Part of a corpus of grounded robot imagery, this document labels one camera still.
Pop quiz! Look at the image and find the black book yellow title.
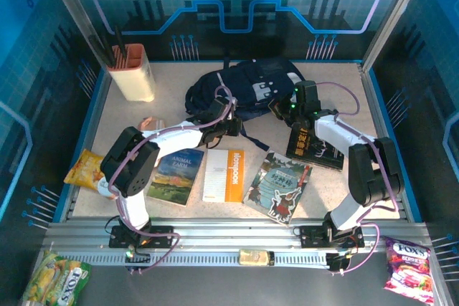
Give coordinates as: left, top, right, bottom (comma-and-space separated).
285, 123, 346, 172

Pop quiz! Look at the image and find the navy blue backpack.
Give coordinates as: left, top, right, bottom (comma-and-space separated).
184, 57, 306, 151

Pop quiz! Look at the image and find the orange white notebook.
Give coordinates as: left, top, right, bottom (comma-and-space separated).
202, 148, 246, 204

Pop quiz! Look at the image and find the Animal Farm paperback book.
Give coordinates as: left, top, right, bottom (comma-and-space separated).
146, 148, 205, 207

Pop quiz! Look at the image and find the pink pencil pouch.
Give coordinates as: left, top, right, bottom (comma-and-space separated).
139, 115, 166, 133

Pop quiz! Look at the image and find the illustrated blue comic book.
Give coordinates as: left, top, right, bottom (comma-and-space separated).
242, 150, 313, 227

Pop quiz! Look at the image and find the cream holder orange rim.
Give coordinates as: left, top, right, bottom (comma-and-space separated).
107, 43, 157, 103

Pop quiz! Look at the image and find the orange pull-tab can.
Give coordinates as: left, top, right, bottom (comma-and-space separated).
97, 176, 121, 201

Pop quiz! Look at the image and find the small yellow bottle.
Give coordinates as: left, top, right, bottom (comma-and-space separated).
238, 248, 276, 267

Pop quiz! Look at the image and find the black stick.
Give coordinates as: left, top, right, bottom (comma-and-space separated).
101, 35, 118, 67
113, 25, 128, 59
87, 35, 113, 70

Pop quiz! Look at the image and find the yellow snack bag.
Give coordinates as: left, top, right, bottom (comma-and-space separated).
63, 148, 107, 191

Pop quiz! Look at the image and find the black connector box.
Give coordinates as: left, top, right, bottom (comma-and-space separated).
326, 252, 354, 277
124, 247, 151, 274

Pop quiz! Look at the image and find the purple Fox's candy bag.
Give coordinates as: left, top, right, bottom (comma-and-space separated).
382, 236, 435, 305

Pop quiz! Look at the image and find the green Fox's candy bag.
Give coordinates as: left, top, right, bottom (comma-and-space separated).
20, 250, 93, 306

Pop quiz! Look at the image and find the aluminium rail beam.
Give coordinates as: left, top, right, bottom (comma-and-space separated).
42, 216, 433, 253

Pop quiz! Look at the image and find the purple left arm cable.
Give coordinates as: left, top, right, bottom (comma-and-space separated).
107, 85, 240, 277

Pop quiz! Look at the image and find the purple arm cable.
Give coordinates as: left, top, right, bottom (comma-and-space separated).
315, 82, 401, 277
107, 85, 240, 277

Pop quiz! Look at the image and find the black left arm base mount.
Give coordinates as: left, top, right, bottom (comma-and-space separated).
108, 224, 175, 249

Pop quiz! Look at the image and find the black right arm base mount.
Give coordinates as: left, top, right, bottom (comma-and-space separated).
299, 224, 365, 249

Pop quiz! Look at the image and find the slotted grey cable duct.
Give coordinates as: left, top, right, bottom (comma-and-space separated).
53, 250, 333, 268

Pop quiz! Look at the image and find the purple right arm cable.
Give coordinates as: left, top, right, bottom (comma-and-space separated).
315, 82, 401, 277

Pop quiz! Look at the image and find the aluminium frame post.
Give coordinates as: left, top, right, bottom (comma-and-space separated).
361, 0, 438, 72
39, 0, 110, 70

